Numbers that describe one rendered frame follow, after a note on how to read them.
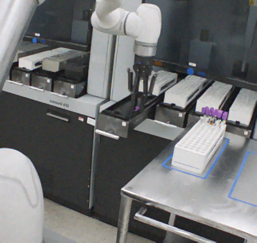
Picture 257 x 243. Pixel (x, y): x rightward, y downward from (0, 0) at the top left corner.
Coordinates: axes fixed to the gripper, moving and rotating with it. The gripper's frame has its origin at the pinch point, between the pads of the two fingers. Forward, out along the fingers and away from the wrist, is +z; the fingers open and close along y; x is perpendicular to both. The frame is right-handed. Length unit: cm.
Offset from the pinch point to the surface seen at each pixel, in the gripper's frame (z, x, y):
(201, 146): -3.3, 32.2, -34.9
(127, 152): 30.3, -11.4, 6.9
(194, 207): 3, 57, -41
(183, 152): -2.7, 38.5, -31.0
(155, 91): 0.7, -21.7, 0.7
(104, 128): 9.3, 13.4, 8.1
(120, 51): -15.3, -20.4, 20.1
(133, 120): 4.5, 9.0, -2.2
